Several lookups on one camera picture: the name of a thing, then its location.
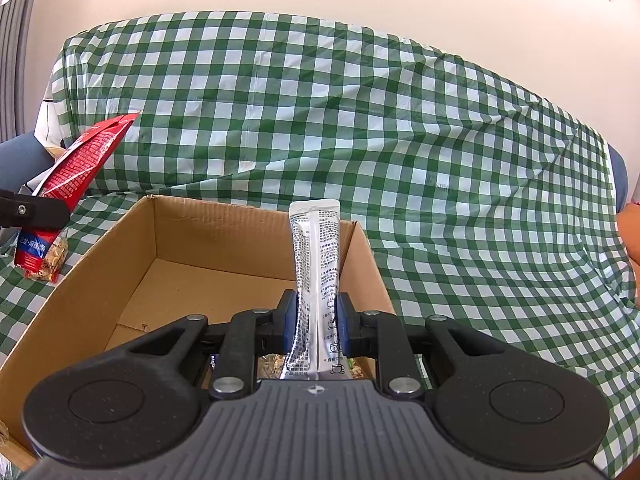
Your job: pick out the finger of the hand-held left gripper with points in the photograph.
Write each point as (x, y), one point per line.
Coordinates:
(45, 212)

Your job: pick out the silver sachet packet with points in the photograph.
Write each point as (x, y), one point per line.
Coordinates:
(315, 240)

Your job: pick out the green checked cloth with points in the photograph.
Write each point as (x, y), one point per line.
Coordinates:
(350, 135)

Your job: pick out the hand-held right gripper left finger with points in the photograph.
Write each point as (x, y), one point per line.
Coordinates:
(290, 325)

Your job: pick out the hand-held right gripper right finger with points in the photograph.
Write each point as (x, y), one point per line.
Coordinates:
(345, 327)

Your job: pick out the white printed paper bag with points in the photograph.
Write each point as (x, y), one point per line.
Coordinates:
(50, 120)

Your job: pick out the red snack packet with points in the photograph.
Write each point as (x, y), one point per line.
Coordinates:
(85, 165)

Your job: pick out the orange cushion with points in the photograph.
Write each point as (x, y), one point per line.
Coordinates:
(631, 240)

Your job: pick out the cardboard box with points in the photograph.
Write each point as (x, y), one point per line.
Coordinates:
(100, 270)

